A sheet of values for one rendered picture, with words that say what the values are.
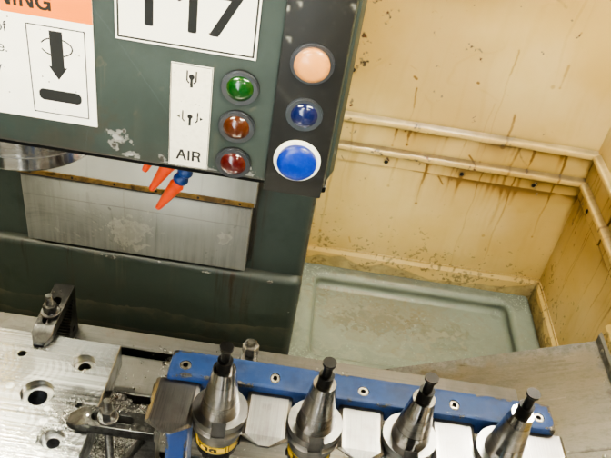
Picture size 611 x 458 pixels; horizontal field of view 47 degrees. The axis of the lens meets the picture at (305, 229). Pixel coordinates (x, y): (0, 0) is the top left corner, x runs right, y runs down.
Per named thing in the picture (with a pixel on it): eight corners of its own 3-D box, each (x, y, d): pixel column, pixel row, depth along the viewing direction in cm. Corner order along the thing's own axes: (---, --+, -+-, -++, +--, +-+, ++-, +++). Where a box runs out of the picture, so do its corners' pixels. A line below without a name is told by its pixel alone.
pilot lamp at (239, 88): (253, 106, 51) (255, 78, 49) (223, 101, 51) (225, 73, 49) (254, 102, 51) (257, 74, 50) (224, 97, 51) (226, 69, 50)
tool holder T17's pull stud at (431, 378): (431, 393, 78) (439, 373, 76) (432, 405, 76) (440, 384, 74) (415, 391, 78) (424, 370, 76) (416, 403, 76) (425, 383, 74)
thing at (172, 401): (188, 438, 79) (189, 433, 78) (141, 431, 79) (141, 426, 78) (200, 388, 84) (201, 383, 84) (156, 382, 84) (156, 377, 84)
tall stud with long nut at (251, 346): (251, 399, 122) (258, 348, 114) (235, 396, 122) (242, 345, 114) (253, 386, 124) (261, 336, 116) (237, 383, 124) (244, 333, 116)
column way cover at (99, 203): (249, 276, 146) (278, 44, 114) (19, 241, 145) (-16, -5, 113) (252, 261, 150) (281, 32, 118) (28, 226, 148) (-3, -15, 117)
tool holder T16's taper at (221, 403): (241, 393, 83) (245, 354, 78) (238, 424, 79) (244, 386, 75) (203, 390, 82) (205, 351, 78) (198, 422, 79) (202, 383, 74)
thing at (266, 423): (285, 452, 79) (286, 448, 79) (239, 445, 79) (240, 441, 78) (291, 402, 85) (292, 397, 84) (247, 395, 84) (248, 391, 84)
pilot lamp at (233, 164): (245, 179, 55) (247, 155, 53) (217, 174, 54) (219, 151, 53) (246, 174, 55) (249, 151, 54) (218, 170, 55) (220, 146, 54)
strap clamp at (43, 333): (53, 384, 119) (45, 323, 109) (33, 382, 118) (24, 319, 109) (78, 328, 129) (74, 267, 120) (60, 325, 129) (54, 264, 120)
